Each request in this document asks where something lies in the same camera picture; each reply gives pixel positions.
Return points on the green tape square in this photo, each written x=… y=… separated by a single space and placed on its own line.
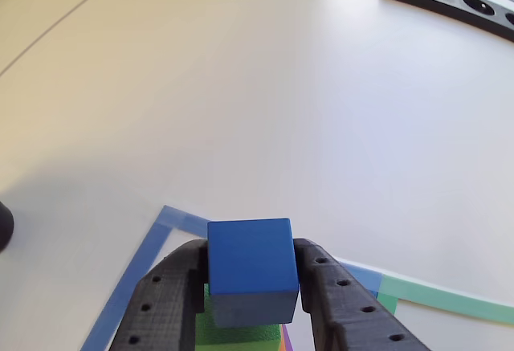
x=441 y=299

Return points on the green cube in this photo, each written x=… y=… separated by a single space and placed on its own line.
x=241 y=335

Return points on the small blue cube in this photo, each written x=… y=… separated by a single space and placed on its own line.
x=249 y=254

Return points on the orange block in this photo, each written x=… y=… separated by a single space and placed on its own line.
x=282 y=346

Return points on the blue tape square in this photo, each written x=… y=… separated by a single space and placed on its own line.
x=136 y=266

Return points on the purple block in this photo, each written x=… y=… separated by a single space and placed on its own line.
x=286 y=337

